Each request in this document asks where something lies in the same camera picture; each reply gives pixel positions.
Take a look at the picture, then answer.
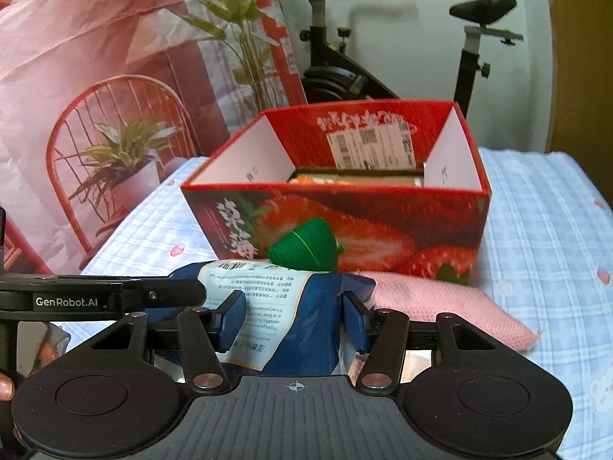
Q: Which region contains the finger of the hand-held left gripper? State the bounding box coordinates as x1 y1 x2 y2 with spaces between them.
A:
121 277 207 307

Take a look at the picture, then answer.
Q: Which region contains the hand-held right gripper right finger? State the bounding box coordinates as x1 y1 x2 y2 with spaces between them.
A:
342 292 500 394

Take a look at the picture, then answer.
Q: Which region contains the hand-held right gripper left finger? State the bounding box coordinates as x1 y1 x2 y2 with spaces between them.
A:
90 291 246 394

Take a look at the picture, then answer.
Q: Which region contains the blue packet with white label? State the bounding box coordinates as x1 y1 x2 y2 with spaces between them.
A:
170 259 379 377

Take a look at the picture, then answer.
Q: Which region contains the green knitted toy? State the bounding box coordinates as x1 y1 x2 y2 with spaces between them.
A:
267 218 346 274

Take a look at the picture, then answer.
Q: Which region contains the red strawberry print cardboard box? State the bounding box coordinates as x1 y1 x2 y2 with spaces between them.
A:
181 100 492 287

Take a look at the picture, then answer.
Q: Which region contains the person's left hand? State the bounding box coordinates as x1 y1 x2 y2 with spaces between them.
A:
0 328 63 403

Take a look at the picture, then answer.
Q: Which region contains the pink knitted cloth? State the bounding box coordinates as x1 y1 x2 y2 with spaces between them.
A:
352 271 544 352

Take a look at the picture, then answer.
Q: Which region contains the pale flat packet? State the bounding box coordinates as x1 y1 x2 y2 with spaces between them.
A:
287 169 425 189

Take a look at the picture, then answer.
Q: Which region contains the blue plaid bedsheet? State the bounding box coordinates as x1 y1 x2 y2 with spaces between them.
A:
62 146 613 460

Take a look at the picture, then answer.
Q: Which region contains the black exercise bike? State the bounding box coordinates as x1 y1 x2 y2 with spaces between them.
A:
268 0 525 118

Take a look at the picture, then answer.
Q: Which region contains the wooden door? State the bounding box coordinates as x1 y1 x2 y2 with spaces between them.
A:
543 0 613 154

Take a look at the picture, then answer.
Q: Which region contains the printed wall poster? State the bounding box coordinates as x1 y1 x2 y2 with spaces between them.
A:
0 0 307 276

